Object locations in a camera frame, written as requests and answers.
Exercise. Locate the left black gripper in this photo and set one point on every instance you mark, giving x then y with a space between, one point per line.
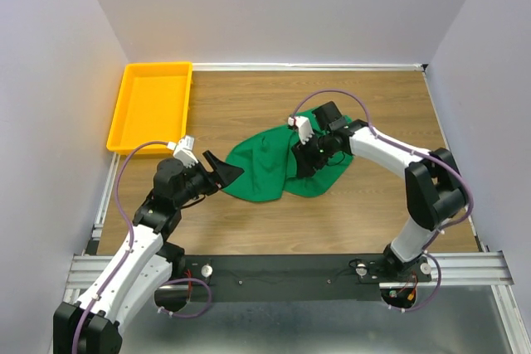
224 175

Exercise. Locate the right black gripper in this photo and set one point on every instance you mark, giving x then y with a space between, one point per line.
304 160

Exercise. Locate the green t shirt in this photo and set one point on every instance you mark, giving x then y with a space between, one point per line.
270 168

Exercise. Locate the yellow plastic tray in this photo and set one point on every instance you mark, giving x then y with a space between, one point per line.
152 105

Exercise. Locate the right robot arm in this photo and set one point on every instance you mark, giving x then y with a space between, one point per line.
435 191

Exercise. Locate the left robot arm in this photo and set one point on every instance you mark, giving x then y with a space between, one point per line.
96 321

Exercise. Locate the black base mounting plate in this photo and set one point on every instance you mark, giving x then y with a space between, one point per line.
296 278

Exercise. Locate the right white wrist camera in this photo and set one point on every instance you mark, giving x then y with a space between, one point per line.
302 126

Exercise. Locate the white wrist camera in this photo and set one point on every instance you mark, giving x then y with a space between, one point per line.
302 126
182 151

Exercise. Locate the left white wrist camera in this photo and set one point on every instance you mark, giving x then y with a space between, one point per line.
182 151

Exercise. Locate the aluminium front rail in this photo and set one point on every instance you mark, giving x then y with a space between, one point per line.
457 269

